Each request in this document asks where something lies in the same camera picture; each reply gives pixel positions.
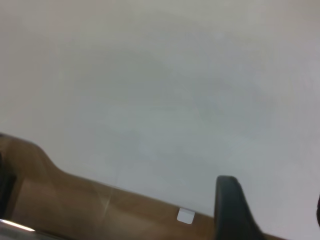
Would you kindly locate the small white square marker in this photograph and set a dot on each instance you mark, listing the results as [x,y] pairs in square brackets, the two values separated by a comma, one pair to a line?
[185,215]

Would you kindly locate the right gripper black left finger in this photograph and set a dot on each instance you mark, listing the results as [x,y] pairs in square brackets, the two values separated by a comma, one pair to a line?
[232,215]

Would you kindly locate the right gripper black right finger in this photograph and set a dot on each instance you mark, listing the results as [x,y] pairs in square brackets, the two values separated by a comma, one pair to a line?
[318,212]

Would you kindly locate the black stand part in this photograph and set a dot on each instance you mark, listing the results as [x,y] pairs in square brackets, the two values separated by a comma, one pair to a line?
[6,190]

